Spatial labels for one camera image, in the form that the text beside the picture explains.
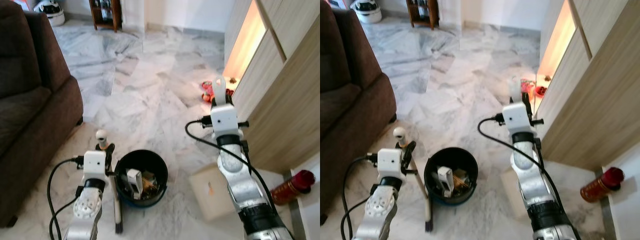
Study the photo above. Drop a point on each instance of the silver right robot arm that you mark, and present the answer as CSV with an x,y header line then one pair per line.
x,y
235,170
525,167

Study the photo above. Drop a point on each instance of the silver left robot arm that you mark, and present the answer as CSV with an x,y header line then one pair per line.
x,y
380,200
87,205

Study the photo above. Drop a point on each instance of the red small ornaments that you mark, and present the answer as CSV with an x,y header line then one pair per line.
x,y
540,91
207,92

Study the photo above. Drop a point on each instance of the small white box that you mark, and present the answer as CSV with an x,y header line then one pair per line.
x,y
134,180
445,179

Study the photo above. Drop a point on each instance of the brown paper scraps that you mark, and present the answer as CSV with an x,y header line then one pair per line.
x,y
461,180
150,184

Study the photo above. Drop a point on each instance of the light wooden cabinet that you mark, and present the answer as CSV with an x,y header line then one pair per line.
x,y
600,95
280,100

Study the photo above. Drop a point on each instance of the black plastic bucket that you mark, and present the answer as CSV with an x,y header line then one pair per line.
x,y
157,192
467,190

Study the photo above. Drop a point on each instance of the brown fabric sofa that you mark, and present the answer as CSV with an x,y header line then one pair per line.
x,y
350,100
30,100

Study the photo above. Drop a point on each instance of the brown cardboard box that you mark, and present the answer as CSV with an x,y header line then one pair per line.
x,y
510,185
207,192

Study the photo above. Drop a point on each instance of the red cylindrical tin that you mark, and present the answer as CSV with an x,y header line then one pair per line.
x,y
600,186
290,189

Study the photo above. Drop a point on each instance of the white side table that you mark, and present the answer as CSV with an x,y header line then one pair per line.
x,y
627,215
312,220

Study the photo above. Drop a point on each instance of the small dark wooden shelf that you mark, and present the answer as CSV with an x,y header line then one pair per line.
x,y
423,14
106,15

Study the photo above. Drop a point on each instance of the white round appliance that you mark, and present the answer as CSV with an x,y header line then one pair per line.
x,y
367,11
50,12

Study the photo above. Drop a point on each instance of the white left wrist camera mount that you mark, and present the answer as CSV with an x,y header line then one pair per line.
x,y
390,162
94,164

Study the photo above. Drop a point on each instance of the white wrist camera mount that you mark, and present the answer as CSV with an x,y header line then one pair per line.
x,y
515,119
390,162
224,120
94,164

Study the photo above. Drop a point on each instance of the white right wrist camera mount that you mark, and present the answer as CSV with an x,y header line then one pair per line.
x,y
224,120
515,119

